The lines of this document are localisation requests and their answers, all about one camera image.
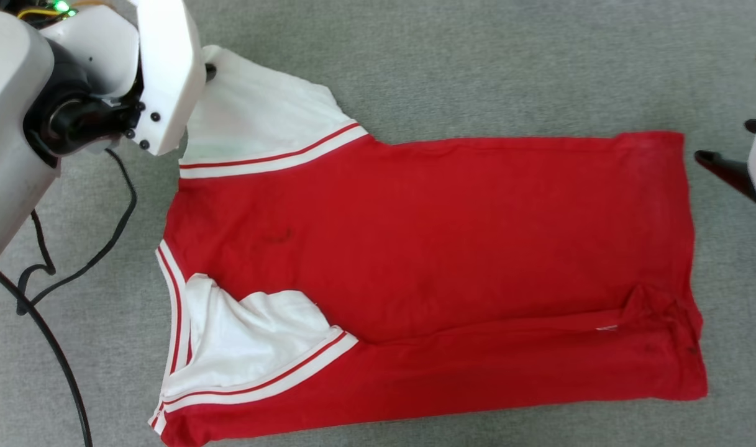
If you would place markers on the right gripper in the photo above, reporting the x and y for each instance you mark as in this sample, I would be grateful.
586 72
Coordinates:
752 126

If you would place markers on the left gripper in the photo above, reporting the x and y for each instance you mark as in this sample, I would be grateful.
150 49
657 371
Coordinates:
73 118

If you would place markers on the red and white shirt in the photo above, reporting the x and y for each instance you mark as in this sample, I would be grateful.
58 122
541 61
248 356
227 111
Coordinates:
446 248

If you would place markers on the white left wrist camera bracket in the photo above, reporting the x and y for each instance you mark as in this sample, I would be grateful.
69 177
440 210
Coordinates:
166 68

